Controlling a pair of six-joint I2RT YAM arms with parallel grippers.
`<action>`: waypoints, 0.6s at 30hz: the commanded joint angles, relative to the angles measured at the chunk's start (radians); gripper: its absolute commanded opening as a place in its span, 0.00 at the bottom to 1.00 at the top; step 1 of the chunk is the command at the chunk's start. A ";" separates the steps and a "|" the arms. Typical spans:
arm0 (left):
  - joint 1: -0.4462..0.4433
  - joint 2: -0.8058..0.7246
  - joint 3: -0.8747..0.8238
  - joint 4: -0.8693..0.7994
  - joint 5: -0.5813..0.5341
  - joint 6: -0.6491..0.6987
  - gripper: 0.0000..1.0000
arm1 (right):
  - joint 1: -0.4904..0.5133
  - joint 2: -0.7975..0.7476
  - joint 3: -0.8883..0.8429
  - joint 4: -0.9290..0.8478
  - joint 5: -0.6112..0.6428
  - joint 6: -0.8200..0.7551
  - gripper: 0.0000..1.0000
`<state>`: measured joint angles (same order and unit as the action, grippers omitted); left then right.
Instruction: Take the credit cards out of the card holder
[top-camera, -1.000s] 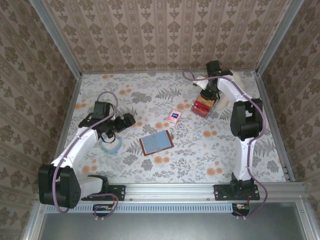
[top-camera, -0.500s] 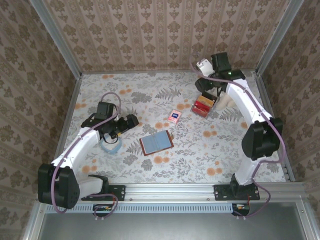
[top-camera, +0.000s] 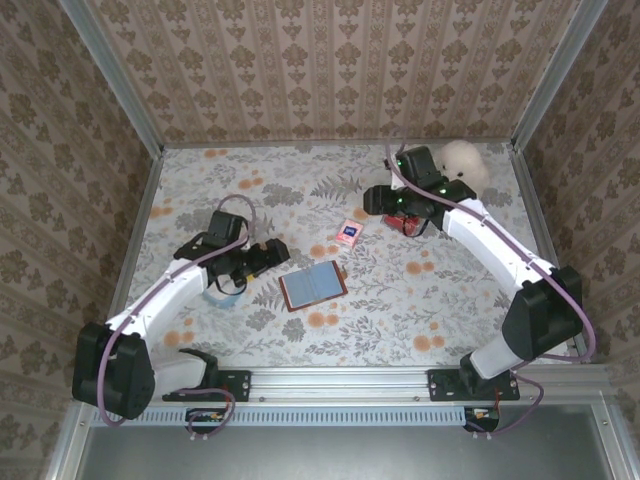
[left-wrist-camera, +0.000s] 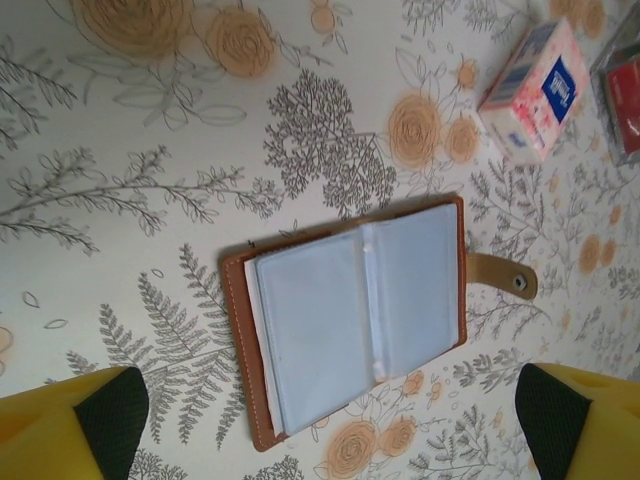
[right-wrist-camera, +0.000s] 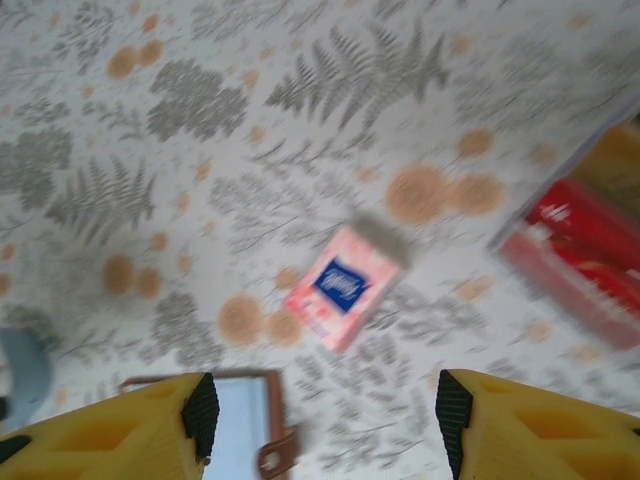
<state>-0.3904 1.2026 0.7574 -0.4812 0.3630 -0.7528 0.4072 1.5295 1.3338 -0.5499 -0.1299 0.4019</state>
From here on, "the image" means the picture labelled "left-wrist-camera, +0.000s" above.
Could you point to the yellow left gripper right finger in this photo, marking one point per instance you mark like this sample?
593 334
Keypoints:
610 440

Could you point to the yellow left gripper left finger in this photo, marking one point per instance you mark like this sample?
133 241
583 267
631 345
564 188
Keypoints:
40 440

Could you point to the brown leather card holder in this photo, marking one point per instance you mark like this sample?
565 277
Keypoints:
325 310

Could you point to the red VIP card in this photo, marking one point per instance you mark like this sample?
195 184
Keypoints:
625 100

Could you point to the red box with cards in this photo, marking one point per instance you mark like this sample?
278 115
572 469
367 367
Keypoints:
598 85

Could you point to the floral tablecloth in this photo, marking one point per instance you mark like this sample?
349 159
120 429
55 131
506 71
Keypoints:
150 225

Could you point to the pink tissue pack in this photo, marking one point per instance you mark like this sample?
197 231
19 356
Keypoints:
530 100

